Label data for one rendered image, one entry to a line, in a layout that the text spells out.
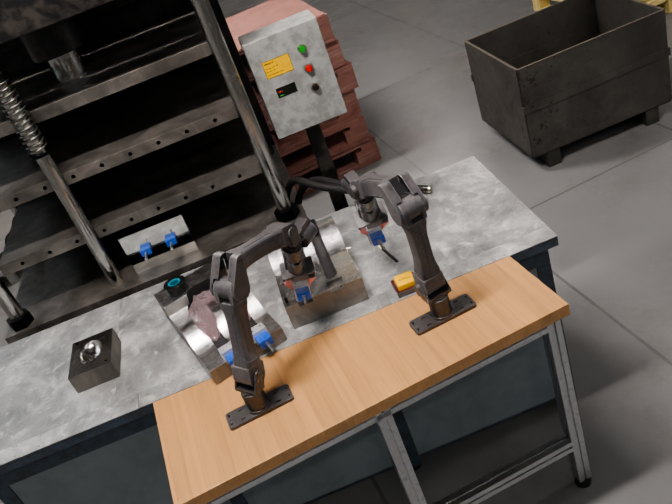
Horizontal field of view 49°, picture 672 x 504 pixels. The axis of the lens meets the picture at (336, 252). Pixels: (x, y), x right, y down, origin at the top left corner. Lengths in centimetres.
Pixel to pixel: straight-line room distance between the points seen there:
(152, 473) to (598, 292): 201
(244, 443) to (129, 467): 65
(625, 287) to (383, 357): 158
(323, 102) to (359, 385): 131
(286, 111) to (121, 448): 140
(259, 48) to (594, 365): 179
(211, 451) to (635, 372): 169
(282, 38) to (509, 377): 151
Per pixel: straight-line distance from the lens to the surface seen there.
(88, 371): 259
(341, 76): 480
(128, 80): 289
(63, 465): 265
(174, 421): 231
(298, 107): 300
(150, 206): 303
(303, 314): 237
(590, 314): 336
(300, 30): 292
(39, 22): 273
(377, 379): 211
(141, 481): 271
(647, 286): 347
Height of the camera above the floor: 220
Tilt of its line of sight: 31 degrees down
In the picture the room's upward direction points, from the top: 21 degrees counter-clockwise
